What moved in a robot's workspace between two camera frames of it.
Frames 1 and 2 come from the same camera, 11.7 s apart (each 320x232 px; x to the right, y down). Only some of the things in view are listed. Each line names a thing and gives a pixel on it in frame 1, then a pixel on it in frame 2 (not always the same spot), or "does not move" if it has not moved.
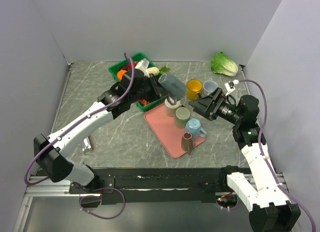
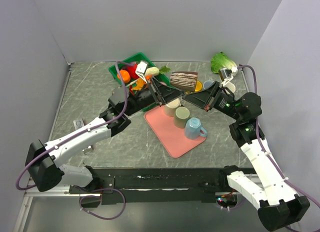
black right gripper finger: x=207 y=114 -> x=206 y=107
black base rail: x=158 y=185 does not move
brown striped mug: x=187 y=142 -> x=186 y=81
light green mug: x=182 y=114 does not move
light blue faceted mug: x=193 y=126 does not move
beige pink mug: x=170 y=110 does not move
